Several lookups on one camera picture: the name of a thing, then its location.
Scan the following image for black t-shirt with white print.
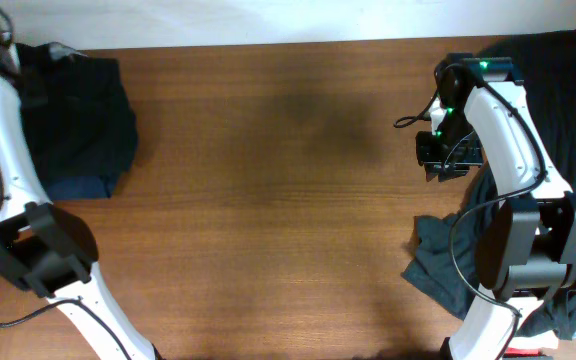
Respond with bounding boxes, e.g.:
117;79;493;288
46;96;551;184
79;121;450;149
402;30;576;341

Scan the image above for black shorts with zipper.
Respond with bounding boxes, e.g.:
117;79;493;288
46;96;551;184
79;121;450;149
17;44;138;182

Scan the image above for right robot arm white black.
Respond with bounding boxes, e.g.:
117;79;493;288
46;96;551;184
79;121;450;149
416;53;576;360

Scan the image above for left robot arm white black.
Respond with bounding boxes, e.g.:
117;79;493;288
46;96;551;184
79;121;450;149
0;8;160;360

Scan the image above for red white garment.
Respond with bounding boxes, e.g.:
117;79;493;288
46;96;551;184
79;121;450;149
504;331;559;357

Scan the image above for folded navy blue garment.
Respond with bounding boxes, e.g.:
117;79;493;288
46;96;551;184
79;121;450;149
41;173;121;201

